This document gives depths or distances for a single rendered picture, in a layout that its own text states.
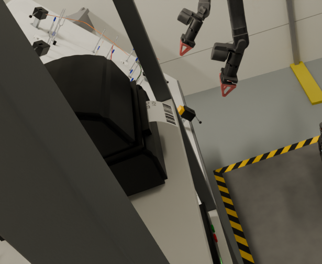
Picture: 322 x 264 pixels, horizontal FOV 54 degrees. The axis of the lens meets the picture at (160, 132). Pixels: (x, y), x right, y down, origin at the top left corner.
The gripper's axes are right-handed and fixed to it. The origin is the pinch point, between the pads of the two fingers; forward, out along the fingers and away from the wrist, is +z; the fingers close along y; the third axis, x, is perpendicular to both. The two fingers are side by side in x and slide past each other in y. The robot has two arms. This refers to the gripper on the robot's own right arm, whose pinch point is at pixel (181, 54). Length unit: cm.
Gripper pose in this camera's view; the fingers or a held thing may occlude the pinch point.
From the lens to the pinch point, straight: 177.2
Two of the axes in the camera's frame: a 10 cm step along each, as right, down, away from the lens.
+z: -4.1, 7.6, 5.0
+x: 9.1, 3.1, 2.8
